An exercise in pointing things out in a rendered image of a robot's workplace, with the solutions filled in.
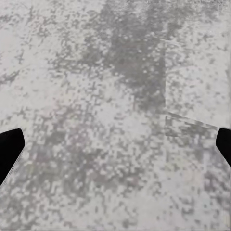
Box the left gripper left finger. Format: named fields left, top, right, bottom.
left=0, top=128, right=25, bottom=186

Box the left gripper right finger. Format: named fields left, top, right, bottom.
left=216, top=128, right=231, bottom=167

